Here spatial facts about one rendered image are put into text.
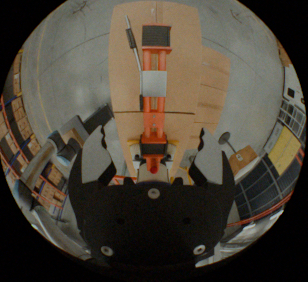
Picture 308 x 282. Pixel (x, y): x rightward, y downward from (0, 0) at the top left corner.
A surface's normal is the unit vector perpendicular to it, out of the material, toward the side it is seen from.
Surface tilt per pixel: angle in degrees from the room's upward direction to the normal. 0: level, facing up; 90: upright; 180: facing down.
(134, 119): 0
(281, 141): 90
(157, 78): 1
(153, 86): 1
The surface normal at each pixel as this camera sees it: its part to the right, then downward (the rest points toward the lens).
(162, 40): 0.00, 0.53
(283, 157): -1.00, -0.03
